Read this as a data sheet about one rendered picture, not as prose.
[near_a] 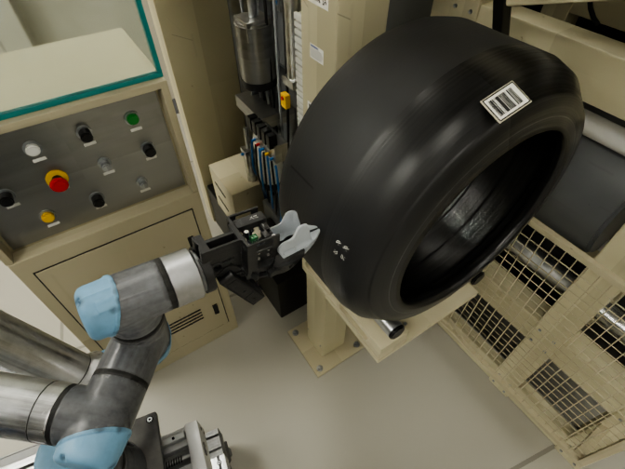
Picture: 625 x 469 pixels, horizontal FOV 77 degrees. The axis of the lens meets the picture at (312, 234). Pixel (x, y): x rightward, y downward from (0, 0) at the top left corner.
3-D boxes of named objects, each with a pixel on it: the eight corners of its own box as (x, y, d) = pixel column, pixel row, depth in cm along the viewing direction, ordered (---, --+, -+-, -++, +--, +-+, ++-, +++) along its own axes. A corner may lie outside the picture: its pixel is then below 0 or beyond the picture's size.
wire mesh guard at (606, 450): (393, 276, 176) (429, 148, 123) (397, 274, 176) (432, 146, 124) (578, 467, 126) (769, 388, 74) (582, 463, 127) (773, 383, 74)
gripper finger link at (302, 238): (332, 219, 62) (282, 239, 58) (328, 245, 66) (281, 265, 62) (321, 207, 63) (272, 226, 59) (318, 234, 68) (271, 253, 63)
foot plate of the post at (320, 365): (287, 332, 190) (286, 330, 189) (332, 305, 200) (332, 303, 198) (318, 378, 175) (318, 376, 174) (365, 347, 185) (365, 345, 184)
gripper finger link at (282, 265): (310, 255, 62) (259, 276, 58) (309, 261, 63) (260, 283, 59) (294, 236, 64) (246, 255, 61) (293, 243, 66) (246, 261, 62)
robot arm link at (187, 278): (182, 317, 55) (163, 277, 60) (213, 303, 57) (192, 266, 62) (173, 284, 50) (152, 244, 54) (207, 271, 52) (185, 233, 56)
